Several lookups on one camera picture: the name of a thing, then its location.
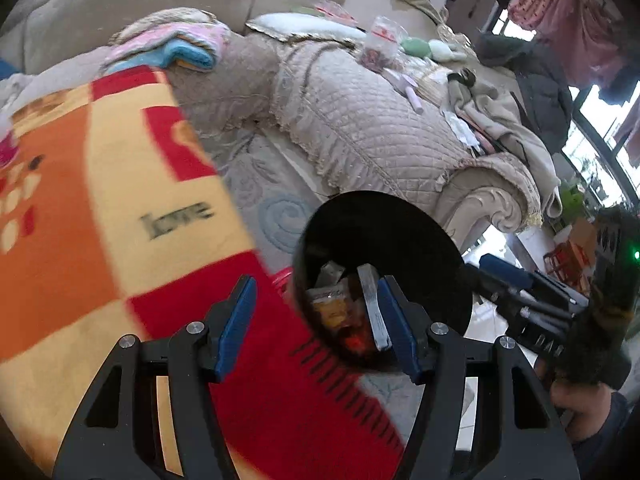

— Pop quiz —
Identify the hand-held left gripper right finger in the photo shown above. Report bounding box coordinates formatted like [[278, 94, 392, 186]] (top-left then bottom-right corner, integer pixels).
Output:
[[376, 275, 581, 480]]

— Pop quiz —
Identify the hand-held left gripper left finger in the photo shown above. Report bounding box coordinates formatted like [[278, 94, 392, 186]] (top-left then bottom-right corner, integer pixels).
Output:
[[52, 274, 258, 480]]

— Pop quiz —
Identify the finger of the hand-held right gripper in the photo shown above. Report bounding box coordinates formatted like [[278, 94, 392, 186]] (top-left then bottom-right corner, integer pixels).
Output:
[[492, 290, 576, 333], [477, 254, 591, 318]]

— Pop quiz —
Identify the black round bin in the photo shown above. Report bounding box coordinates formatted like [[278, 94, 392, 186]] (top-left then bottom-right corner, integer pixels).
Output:
[[292, 191, 473, 373]]

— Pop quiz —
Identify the person's right forearm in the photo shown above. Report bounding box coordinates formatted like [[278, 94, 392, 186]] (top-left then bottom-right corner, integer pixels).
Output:
[[570, 390, 640, 480]]

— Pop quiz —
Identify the person's right hand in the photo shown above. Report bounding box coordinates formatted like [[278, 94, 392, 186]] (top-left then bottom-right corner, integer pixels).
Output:
[[532, 360, 616, 441]]

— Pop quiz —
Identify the red stool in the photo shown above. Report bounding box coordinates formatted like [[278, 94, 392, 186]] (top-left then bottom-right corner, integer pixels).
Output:
[[542, 242, 596, 286]]

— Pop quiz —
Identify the orange snack wrapper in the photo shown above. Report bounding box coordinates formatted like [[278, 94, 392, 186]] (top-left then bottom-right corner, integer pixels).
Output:
[[307, 282, 366, 331]]

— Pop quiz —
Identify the green potted plant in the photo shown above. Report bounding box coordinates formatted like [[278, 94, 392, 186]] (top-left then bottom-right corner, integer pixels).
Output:
[[557, 180, 588, 218]]

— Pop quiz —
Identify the grey patterned rug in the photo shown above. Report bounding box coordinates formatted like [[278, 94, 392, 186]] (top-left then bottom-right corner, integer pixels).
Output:
[[220, 130, 351, 281]]

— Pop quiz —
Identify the white tissue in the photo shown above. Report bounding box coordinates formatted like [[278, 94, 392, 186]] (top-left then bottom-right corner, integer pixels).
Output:
[[442, 110, 481, 148]]

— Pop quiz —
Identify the beige garment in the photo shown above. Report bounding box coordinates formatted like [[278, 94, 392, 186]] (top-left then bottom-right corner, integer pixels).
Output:
[[447, 75, 563, 218]]

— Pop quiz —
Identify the orange and red printed blanket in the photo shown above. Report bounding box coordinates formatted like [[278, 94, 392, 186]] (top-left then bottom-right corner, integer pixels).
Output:
[[0, 67, 406, 480]]

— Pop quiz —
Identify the dark jacket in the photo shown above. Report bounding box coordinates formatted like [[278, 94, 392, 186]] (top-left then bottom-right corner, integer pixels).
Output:
[[475, 32, 573, 148]]

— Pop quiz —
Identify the quilted beige sofa cover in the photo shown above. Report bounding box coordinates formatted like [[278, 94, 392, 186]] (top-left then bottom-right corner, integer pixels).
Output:
[[272, 40, 543, 226]]

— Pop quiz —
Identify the lavender brush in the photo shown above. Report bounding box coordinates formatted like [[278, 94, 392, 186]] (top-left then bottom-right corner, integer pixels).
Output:
[[382, 67, 426, 113]]

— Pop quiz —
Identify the white plush pillow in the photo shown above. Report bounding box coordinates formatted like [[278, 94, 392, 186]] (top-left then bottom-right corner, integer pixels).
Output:
[[430, 40, 471, 63]]

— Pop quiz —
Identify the green plush pillow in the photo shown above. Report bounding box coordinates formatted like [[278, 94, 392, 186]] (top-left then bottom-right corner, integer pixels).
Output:
[[402, 37, 433, 58]]

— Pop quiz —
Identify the clear plastic bag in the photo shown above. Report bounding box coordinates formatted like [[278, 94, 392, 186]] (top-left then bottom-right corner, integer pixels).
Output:
[[357, 15, 406, 71]]

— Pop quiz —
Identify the pink hanging garment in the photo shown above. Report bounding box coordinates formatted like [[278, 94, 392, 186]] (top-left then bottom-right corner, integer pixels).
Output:
[[505, 0, 631, 88]]

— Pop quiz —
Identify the cardboard box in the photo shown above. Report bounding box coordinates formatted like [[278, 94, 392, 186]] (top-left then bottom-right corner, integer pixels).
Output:
[[445, 0, 501, 31]]

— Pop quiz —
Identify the blue folded towel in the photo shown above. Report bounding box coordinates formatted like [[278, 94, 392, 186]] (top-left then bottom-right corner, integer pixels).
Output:
[[105, 40, 216, 73]]

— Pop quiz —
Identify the pink folded towel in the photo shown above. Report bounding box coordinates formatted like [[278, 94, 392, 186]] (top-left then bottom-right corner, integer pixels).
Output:
[[102, 7, 233, 68]]

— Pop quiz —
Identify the white cushion with gold trim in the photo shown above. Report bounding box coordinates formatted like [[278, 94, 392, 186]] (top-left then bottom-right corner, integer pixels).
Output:
[[245, 11, 371, 43]]

